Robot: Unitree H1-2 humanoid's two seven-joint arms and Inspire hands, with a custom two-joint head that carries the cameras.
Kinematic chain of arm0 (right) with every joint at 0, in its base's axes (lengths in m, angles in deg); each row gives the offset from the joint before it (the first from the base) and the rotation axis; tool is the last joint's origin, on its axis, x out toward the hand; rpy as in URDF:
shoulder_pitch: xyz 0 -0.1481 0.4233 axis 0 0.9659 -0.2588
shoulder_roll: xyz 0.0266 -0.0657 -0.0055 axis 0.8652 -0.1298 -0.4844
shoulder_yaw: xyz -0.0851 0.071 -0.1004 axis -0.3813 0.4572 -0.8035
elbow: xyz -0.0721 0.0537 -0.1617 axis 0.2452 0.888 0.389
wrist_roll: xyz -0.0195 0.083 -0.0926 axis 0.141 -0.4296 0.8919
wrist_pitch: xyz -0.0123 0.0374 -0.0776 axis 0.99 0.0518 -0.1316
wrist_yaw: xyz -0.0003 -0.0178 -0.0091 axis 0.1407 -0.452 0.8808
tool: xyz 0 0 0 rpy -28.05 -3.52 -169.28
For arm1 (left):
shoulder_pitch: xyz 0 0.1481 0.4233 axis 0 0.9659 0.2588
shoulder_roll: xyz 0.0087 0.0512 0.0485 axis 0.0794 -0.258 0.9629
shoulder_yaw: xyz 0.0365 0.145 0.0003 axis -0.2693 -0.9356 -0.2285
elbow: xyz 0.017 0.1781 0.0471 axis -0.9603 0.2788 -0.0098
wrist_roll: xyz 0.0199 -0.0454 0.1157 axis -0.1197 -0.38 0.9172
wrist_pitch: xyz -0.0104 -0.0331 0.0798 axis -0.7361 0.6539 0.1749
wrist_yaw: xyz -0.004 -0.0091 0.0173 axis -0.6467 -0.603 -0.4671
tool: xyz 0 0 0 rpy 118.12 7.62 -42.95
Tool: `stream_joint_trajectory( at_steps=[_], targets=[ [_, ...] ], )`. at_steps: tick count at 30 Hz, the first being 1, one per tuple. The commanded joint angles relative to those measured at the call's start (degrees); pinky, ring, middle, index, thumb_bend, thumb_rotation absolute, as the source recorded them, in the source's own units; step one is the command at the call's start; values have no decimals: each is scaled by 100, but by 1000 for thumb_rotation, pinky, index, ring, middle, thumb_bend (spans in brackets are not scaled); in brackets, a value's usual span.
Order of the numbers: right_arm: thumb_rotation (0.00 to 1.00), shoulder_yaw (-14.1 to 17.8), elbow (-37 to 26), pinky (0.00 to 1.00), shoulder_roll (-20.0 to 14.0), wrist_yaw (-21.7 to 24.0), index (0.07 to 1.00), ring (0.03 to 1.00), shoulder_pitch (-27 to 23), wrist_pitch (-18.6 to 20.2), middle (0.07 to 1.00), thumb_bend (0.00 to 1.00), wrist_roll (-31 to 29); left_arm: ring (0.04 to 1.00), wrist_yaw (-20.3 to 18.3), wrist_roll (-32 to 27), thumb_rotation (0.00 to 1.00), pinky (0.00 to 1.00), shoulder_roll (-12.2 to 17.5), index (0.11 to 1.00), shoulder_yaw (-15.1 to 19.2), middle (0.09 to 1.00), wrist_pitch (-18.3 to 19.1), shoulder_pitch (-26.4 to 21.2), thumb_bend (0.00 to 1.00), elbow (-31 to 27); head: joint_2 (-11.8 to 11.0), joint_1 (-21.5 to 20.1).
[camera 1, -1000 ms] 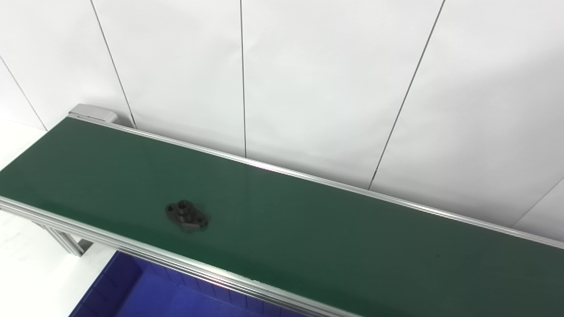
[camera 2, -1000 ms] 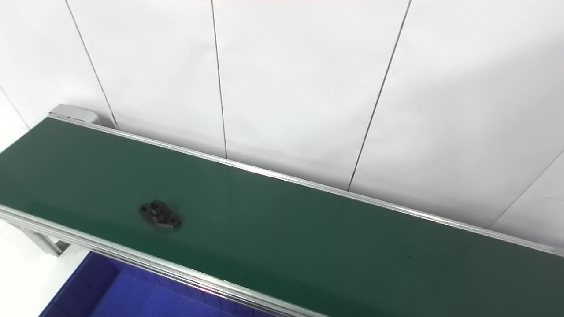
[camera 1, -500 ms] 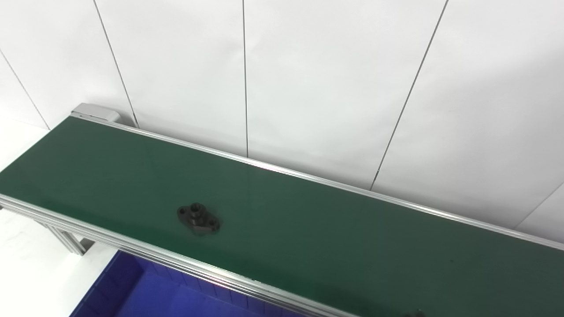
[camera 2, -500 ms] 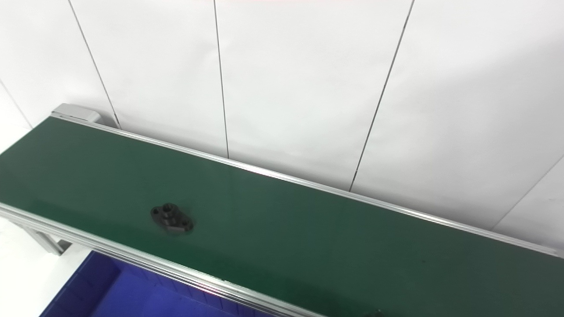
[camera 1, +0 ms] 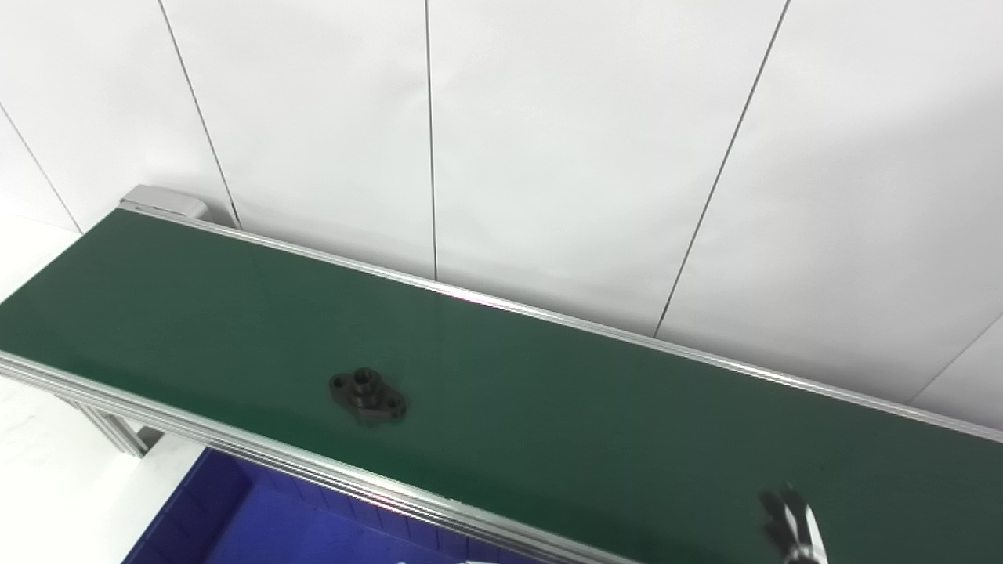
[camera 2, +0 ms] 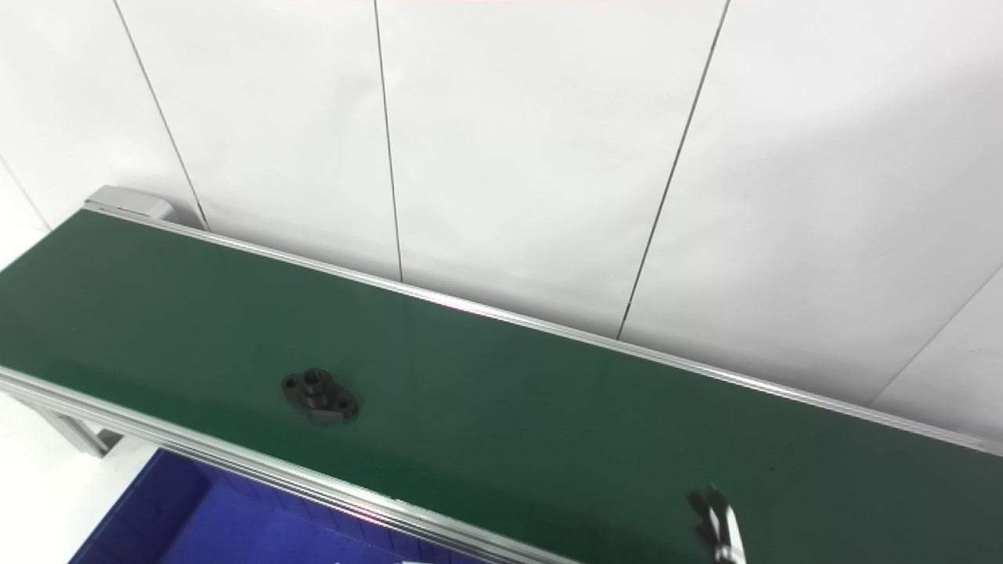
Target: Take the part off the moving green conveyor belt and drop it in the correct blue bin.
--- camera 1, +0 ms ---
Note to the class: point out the green conveyor belt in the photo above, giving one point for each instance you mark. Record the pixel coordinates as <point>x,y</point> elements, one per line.
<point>548,392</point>
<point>188,429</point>

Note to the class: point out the black flanged metal part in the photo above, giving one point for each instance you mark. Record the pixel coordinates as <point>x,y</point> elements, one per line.
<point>367,395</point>

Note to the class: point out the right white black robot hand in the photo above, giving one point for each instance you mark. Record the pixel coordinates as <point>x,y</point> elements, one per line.
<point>795,529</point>

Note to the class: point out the blue plastic bin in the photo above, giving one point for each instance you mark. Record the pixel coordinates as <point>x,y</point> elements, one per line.
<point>274,525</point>

